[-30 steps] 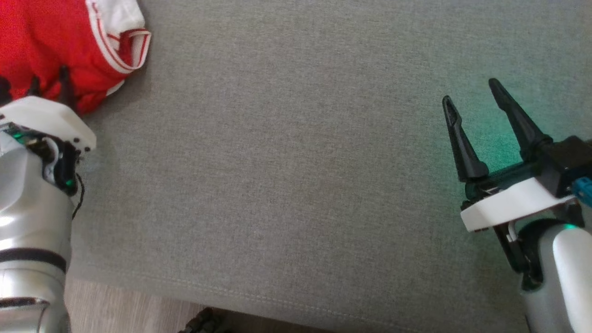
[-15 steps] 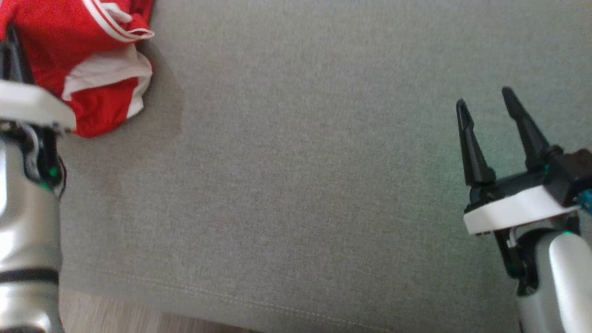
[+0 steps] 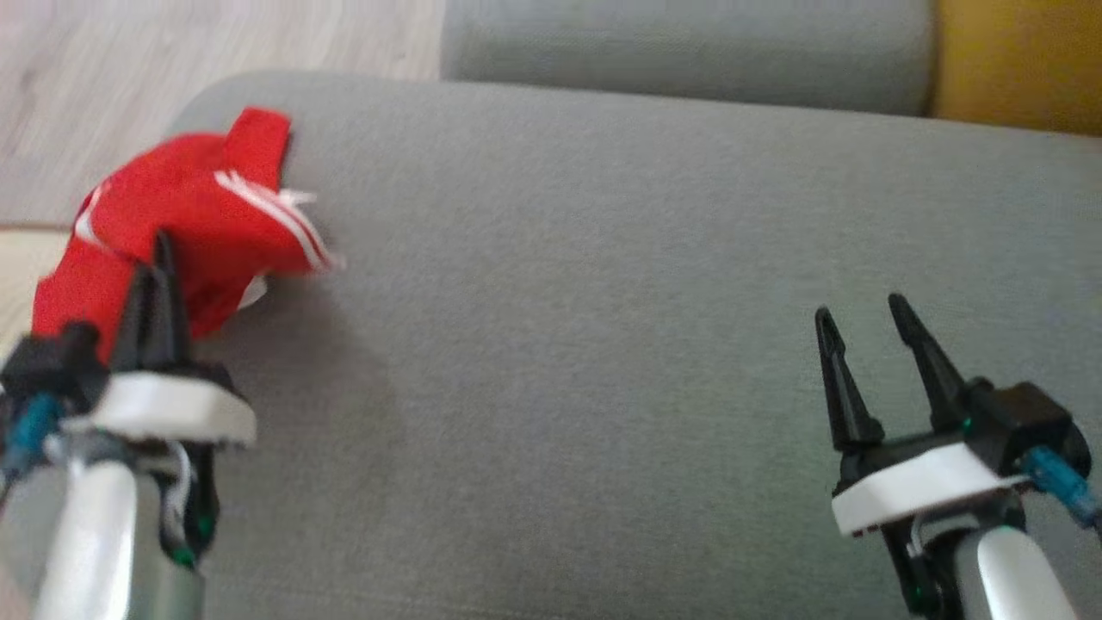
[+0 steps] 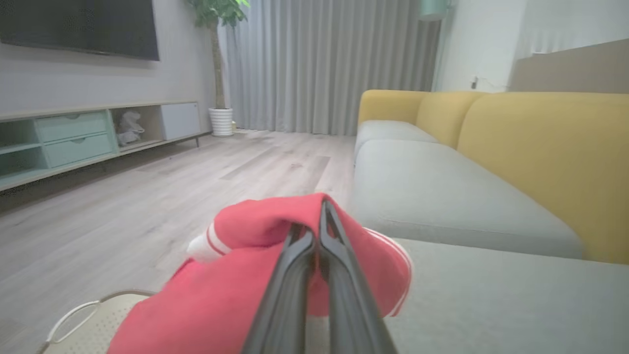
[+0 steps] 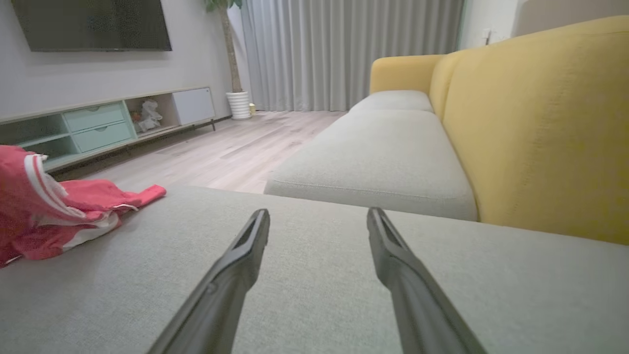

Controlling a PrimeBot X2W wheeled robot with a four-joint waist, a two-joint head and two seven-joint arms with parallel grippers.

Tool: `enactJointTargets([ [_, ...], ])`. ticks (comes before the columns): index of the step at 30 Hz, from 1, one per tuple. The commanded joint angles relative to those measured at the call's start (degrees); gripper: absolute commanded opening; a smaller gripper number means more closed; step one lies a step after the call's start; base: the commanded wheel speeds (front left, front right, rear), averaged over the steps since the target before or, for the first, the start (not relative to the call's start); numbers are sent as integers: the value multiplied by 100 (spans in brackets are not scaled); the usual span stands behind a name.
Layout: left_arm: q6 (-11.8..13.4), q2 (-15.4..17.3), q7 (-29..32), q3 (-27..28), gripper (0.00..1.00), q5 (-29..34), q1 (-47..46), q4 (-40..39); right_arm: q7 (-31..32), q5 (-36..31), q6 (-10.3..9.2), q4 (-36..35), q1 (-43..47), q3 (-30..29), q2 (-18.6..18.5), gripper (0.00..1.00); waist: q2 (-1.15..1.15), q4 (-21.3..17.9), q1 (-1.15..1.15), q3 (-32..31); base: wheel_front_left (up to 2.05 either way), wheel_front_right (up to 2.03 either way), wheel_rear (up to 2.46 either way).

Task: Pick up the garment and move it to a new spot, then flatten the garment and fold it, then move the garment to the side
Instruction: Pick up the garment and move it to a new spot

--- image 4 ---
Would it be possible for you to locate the black flat television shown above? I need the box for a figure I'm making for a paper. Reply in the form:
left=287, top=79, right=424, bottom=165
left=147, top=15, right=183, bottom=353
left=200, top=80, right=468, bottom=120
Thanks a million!
left=0, top=0, right=160, bottom=61

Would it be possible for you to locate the green indoor tree plant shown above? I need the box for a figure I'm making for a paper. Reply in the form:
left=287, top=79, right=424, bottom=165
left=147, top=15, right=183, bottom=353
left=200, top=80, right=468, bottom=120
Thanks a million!
left=186, top=0, right=250, bottom=110

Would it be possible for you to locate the grey sofa seat cushion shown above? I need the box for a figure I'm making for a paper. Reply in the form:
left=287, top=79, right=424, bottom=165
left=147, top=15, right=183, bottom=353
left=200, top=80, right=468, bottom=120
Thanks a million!
left=354, top=120, right=440, bottom=165
left=349, top=139, right=585, bottom=260

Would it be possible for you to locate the yellow sofa back cushion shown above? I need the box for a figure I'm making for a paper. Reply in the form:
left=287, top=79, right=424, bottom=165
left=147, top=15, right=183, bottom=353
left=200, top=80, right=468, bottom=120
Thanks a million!
left=415, top=91, right=487, bottom=148
left=457, top=92, right=629, bottom=265
left=358, top=89, right=428, bottom=126

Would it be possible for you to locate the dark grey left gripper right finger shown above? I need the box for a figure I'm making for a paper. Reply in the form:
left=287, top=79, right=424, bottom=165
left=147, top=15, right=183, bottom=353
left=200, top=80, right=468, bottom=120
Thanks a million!
left=318, top=199, right=399, bottom=354

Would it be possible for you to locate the cream perforated laundry basket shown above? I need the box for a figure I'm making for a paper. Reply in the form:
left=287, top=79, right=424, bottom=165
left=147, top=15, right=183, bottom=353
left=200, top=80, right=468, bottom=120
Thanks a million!
left=37, top=289, right=158, bottom=354

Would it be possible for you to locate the white ribbed plant pot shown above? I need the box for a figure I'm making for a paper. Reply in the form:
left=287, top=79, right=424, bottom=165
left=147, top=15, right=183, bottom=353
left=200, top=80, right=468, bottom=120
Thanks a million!
left=208, top=108, right=234, bottom=137

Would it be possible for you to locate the white cabinet door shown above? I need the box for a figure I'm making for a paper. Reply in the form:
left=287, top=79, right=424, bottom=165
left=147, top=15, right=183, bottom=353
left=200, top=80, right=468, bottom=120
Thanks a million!
left=160, top=102, right=201, bottom=141

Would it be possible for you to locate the teal lamp shade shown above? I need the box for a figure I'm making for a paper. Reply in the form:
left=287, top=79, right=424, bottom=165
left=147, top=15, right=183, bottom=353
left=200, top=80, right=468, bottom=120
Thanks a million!
left=420, top=0, right=453, bottom=21

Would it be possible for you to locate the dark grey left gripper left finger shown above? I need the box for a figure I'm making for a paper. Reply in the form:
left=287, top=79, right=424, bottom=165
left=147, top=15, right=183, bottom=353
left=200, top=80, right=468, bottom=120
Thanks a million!
left=241, top=224, right=315, bottom=354

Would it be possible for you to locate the grey pleated curtain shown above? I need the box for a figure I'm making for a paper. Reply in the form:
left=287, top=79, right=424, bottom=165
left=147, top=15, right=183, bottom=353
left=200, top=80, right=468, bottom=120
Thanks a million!
left=219, top=0, right=443, bottom=136

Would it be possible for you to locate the white plush toy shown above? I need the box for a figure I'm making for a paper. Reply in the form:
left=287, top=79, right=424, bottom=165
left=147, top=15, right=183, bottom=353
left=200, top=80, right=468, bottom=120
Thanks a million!
left=116, top=111, right=145, bottom=147

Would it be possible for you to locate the long wooden tv cabinet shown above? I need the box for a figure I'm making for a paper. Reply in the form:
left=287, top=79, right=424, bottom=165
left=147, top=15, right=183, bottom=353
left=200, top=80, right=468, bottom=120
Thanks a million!
left=0, top=101, right=212, bottom=192

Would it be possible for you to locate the red printed jersey shirt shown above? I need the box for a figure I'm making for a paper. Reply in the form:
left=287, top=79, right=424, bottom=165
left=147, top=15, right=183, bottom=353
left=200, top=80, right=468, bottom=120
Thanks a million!
left=107, top=193, right=413, bottom=354

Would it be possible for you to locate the mint green cabinet drawer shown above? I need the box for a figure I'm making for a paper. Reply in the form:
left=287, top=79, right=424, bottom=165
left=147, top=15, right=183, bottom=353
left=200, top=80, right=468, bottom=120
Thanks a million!
left=36, top=111, right=109, bottom=143
left=43, top=133, right=115, bottom=169

